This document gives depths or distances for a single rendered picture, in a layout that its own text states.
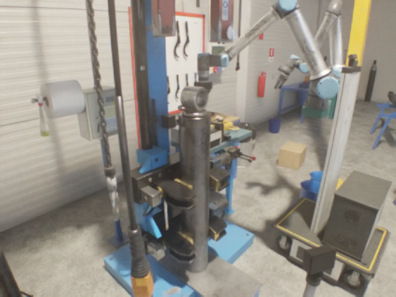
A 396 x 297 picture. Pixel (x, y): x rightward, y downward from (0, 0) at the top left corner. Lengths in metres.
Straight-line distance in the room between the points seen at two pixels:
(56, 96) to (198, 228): 1.40
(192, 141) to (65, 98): 0.97
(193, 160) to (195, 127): 0.23
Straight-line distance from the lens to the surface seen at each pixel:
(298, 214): 2.84
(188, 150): 1.70
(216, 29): 1.71
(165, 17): 1.54
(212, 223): 2.22
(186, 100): 1.65
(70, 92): 2.08
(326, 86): 1.87
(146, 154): 1.85
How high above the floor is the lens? 1.90
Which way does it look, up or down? 22 degrees down
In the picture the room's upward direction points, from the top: straight up
